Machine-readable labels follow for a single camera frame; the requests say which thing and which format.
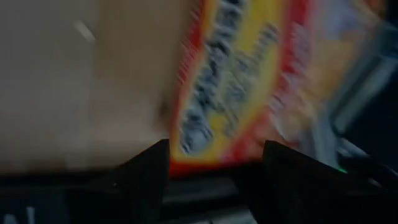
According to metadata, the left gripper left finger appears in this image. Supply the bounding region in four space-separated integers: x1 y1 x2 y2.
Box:
114 139 171 224

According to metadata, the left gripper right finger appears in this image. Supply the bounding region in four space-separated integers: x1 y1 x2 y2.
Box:
248 139 345 224

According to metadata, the yellow red Maruchan ramen pack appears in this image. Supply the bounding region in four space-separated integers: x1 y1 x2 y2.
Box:
169 0 389 179

